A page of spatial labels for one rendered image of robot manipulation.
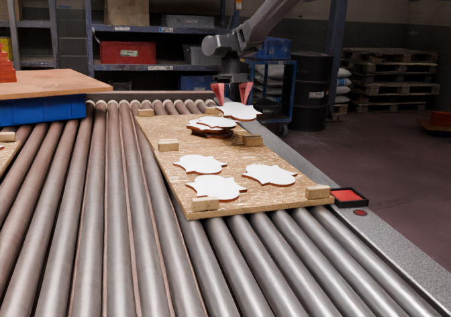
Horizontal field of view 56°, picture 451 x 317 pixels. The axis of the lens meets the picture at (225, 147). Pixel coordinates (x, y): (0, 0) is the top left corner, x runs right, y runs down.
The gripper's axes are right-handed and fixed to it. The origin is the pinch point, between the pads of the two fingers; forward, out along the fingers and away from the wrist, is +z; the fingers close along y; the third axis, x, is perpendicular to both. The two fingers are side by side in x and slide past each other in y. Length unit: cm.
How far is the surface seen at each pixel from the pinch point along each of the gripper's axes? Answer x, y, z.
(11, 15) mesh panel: -139, 68, -57
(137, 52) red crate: -397, -48, -76
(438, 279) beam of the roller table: 69, -7, 33
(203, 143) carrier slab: -3.1, 9.3, 11.5
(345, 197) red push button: 40.5, -10.1, 23.7
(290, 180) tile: 32.1, -0.4, 19.8
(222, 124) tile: -7.2, 1.0, 6.2
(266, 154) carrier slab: 10.7, -5.4, 15.2
